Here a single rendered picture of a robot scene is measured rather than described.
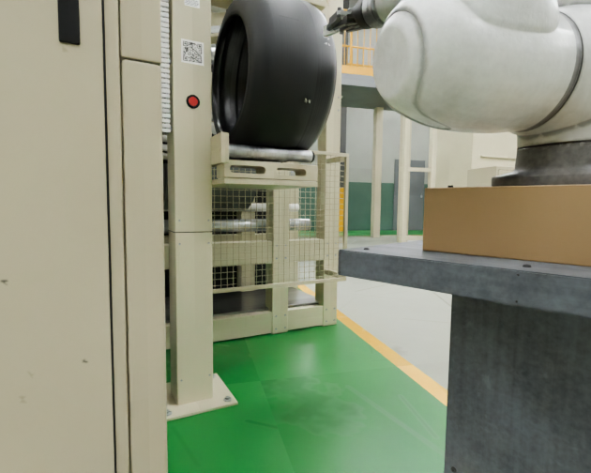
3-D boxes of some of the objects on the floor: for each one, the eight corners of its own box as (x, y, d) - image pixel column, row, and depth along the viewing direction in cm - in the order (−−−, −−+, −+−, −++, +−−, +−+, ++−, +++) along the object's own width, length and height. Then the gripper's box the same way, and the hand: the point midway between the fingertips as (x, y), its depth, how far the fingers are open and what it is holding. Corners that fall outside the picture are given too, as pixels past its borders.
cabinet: (492, 262, 506) (496, 165, 496) (462, 256, 560) (467, 169, 550) (547, 260, 529) (553, 168, 519) (514, 255, 583) (519, 171, 573)
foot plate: (159, 423, 127) (159, 417, 126) (148, 389, 150) (148, 383, 150) (237, 404, 139) (237, 398, 139) (216, 374, 163) (216, 370, 163)
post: (177, 409, 136) (166, -398, 115) (170, 392, 147) (159, -342, 127) (214, 401, 142) (209, -367, 122) (204, 385, 154) (199, -316, 133)
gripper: (395, 0, 101) (343, 22, 122) (355, -13, 95) (308, 13, 116) (391, 31, 103) (340, 49, 123) (351, 20, 97) (305, 40, 117)
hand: (331, 28), depth 116 cm, fingers closed
